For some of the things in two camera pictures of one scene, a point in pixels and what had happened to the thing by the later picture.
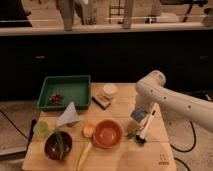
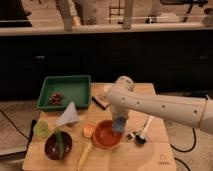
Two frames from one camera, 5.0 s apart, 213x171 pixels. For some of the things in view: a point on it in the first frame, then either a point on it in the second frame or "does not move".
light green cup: [41, 129] does not move
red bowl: [107, 133] does not move
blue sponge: [139, 114] → [119, 123]
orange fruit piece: [88, 130] does not move
